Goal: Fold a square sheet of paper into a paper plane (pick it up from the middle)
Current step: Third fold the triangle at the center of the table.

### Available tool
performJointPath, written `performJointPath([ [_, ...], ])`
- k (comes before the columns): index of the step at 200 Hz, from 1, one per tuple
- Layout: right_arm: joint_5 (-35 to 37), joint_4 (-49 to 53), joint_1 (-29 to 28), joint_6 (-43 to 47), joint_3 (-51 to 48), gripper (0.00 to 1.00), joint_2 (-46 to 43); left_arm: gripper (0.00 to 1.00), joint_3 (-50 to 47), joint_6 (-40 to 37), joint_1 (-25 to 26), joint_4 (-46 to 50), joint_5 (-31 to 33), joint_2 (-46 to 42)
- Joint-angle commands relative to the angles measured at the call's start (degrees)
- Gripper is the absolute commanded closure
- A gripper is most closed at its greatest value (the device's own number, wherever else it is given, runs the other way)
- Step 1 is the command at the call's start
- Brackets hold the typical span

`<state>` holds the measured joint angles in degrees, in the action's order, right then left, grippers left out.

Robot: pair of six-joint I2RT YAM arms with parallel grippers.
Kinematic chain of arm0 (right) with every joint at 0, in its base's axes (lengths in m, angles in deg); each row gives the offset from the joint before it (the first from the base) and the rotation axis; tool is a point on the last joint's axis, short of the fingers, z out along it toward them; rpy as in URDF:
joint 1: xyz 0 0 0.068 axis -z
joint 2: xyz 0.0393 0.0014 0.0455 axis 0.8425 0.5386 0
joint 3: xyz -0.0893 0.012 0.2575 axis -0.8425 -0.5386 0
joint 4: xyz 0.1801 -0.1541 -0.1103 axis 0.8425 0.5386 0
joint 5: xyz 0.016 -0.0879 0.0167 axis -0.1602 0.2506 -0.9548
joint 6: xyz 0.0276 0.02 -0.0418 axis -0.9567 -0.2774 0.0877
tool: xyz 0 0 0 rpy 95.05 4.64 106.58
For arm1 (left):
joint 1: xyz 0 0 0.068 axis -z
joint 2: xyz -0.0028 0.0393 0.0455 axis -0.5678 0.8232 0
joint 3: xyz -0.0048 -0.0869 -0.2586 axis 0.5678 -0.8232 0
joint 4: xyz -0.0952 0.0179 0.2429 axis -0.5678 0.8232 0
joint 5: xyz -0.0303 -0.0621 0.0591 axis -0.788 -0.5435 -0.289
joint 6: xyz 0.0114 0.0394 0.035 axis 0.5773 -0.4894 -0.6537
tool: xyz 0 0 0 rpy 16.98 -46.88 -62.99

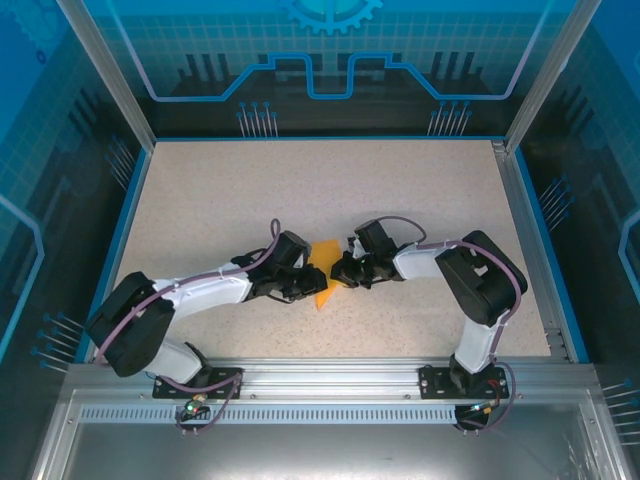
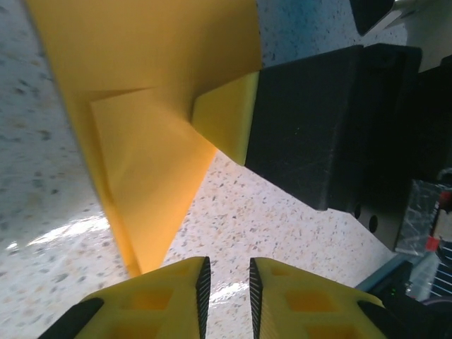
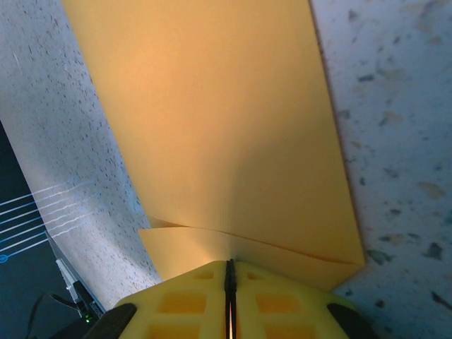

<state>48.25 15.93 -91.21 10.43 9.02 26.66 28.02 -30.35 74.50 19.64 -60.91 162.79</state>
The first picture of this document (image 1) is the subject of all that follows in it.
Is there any orange paper sheet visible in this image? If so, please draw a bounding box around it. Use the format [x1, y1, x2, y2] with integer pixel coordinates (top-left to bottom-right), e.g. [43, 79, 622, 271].
[307, 238, 347, 312]

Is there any aluminium frame post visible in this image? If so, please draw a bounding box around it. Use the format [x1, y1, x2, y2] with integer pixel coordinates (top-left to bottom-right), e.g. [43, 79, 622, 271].
[504, 0, 604, 154]
[54, 0, 157, 151]

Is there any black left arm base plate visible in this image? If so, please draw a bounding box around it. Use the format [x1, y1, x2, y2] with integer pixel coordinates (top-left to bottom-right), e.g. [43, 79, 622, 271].
[152, 366, 244, 401]

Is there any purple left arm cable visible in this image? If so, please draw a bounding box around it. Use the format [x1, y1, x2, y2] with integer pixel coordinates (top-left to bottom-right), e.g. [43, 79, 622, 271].
[94, 218, 281, 436]

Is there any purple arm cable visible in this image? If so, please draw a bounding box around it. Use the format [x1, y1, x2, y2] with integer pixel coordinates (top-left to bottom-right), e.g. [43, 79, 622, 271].
[94, 218, 281, 436]
[374, 214, 524, 434]

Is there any grey metal tray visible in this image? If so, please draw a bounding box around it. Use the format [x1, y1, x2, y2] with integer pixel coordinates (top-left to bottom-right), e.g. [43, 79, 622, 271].
[29, 389, 626, 480]

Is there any aluminium mounting beam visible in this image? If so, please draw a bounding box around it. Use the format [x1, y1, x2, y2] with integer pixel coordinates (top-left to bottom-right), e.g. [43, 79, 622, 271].
[64, 357, 596, 401]

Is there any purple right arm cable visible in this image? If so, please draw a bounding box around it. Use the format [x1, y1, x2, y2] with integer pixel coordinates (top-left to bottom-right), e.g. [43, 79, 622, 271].
[374, 214, 524, 434]

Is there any blue table edge strip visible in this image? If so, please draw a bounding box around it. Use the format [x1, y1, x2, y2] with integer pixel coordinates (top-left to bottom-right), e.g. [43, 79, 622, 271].
[514, 149, 591, 364]
[82, 147, 154, 364]

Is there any aluminium side rail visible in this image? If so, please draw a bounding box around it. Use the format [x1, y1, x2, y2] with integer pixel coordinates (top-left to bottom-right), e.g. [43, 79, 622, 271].
[492, 139, 571, 361]

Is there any slotted grey cable duct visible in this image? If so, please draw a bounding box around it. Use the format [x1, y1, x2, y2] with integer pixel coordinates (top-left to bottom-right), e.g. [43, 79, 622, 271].
[78, 405, 459, 426]

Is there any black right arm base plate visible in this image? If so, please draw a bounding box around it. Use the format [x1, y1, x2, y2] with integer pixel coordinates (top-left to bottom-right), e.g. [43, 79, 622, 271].
[418, 364, 506, 401]

